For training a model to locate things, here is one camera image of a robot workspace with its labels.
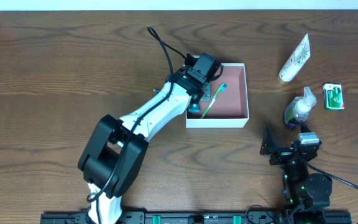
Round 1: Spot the green white toothbrush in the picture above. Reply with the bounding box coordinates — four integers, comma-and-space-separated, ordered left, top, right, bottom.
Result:
201, 83, 227, 119

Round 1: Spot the clear foam soap pump bottle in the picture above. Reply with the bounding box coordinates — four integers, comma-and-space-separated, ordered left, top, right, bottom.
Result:
283, 86, 316, 130

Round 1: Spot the white box pink interior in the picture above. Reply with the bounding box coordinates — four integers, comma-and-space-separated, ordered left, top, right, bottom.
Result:
185, 63, 249, 128

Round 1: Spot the Colgate toothpaste tube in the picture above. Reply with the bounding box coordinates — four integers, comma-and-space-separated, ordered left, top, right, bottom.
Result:
188, 104, 200, 113

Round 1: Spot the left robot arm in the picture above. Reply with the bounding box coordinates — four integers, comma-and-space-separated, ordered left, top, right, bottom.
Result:
78, 53, 224, 223

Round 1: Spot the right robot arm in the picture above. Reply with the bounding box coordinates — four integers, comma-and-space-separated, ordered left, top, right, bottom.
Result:
260, 123, 333, 224

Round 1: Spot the green Dettol soap bar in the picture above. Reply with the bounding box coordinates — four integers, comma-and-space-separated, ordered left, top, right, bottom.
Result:
323, 83, 344, 110

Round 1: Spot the white lotion tube gold cap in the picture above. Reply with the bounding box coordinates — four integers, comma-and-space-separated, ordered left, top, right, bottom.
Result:
278, 34, 311, 83

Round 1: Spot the black mounting rail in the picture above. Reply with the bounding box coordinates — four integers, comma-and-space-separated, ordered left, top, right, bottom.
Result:
40, 210, 353, 224

